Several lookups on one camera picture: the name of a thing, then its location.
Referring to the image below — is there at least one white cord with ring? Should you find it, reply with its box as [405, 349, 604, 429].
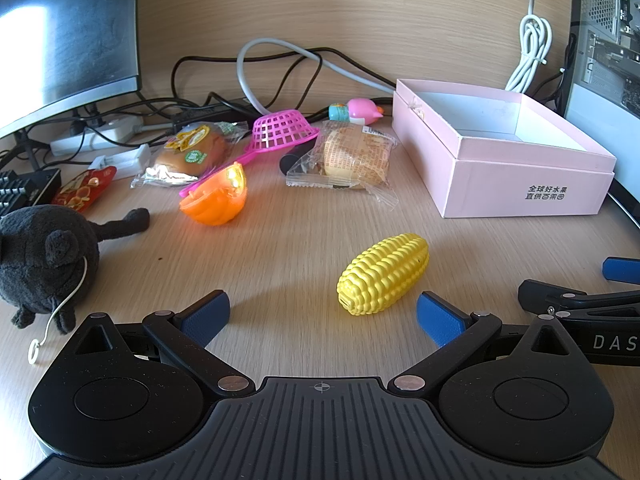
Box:
[27, 257, 90, 365]

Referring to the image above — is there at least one pink plastic strainer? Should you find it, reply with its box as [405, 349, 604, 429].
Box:
[179, 110, 321, 200]

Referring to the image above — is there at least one white cable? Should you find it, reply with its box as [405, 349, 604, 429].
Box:
[505, 0, 553, 95]

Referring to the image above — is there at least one black cable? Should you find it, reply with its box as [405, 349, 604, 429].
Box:
[172, 47, 396, 111]

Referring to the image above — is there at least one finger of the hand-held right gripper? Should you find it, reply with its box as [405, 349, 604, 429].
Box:
[602, 257, 640, 282]
[518, 279, 640, 322]

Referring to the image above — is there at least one orange plastic toy shell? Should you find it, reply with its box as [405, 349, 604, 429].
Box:
[179, 161, 249, 227]

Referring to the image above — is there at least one clear wrapped cake packet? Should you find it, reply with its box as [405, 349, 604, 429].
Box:
[285, 120, 399, 208]

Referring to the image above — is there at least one bread packet with yellow label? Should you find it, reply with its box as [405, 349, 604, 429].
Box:
[131, 121, 249, 190]

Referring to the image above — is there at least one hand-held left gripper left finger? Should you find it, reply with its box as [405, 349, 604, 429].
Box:
[74, 289, 256, 397]

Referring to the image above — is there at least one black cylinder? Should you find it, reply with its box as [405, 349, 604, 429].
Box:
[280, 142, 317, 176]

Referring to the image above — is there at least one computer monitor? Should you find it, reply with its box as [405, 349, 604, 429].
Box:
[0, 0, 143, 171]

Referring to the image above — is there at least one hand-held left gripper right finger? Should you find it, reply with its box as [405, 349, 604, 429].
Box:
[387, 291, 581, 395]

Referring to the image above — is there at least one black power adapter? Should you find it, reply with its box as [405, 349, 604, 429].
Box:
[170, 104, 251, 129]

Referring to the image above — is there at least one yellow toy corn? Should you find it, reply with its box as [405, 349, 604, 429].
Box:
[336, 233, 430, 317]

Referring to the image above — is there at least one black plush toy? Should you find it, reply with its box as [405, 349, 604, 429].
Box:
[0, 205, 151, 335]

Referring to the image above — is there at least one pink duck toy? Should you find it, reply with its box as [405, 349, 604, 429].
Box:
[347, 97, 387, 126]

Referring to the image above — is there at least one white power strip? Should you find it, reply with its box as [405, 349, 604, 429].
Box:
[49, 115, 146, 157]

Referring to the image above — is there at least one red snack packet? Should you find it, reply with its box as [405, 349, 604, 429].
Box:
[51, 166, 118, 211]

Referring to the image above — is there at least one black keyboard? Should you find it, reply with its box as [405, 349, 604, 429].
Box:
[0, 167, 62, 216]

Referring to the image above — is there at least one pink cardboard box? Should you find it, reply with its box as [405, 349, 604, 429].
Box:
[391, 78, 617, 219]

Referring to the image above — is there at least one white battery charger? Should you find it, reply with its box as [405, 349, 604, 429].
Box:
[89, 143, 152, 178]

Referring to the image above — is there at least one grey cable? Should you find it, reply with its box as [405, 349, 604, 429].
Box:
[236, 38, 398, 116]

